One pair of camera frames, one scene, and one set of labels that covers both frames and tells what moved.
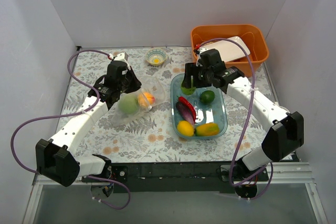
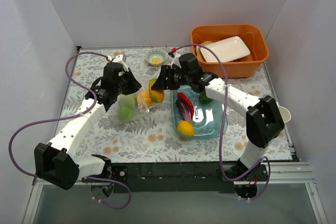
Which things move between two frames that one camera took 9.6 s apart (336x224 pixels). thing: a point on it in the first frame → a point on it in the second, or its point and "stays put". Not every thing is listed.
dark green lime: [207, 96] stays put
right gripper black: [193, 74] → [167, 77]
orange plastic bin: [252, 36] stays put
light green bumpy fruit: [188, 91] → [126, 110]
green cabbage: [128, 105] stays put
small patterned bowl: [156, 56] stays put
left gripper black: [130, 82] stays put
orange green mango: [207, 129] → [157, 96]
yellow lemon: [185, 128] stays put
